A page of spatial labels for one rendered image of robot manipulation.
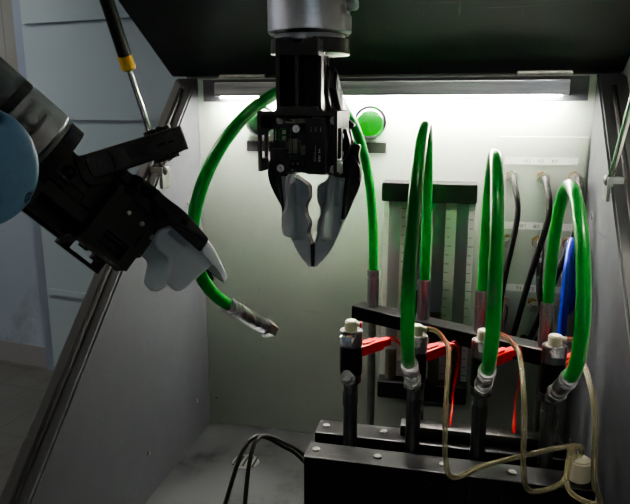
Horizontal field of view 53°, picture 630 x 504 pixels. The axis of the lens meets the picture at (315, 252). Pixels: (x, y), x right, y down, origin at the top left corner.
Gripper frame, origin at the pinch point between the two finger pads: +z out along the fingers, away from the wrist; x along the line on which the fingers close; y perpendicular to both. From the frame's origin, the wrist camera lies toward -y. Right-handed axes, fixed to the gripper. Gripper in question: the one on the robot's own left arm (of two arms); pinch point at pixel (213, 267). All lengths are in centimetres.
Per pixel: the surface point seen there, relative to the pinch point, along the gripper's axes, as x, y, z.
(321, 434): -6.8, 5.3, 29.5
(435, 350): 7.2, -8.0, 28.3
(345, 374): 1.2, -0.2, 21.9
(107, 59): -222, -133, 1
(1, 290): -325, -38, 49
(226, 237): -35.4, -20.0, 15.4
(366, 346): 0.9, -5.1, 23.3
